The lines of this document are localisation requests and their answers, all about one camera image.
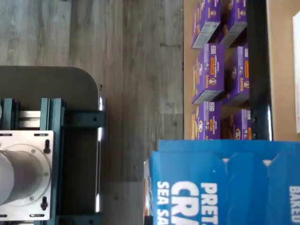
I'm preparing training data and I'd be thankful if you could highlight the blue white pretzel crackers box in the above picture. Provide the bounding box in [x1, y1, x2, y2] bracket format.
[142, 139, 300, 225]

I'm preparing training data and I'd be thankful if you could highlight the brown shelf board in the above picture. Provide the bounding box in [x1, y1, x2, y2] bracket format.
[265, 0, 300, 142]
[183, 0, 249, 141]

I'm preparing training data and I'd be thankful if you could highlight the purple Annie's box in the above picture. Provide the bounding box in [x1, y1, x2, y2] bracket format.
[222, 45, 251, 106]
[191, 0, 222, 49]
[191, 100, 223, 141]
[222, 109, 253, 141]
[191, 43, 226, 105]
[219, 0, 248, 48]

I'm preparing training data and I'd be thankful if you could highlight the black metal shelf rack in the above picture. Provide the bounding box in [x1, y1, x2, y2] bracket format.
[245, 0, 274, 142]

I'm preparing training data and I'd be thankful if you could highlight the chrome bar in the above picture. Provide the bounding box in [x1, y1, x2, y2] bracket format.
[94, 96, 105, 213]

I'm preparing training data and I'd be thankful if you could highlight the dark grey cart platform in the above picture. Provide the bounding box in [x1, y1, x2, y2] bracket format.
[0, 66, 100, 214]

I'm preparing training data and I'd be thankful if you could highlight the silver metal mounting plate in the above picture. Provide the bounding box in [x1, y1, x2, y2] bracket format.
[0, 130, 55, 221]

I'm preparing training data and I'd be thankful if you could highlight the teal aluminium frame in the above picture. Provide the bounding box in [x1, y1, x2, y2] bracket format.
[0, 97, 105, 225]

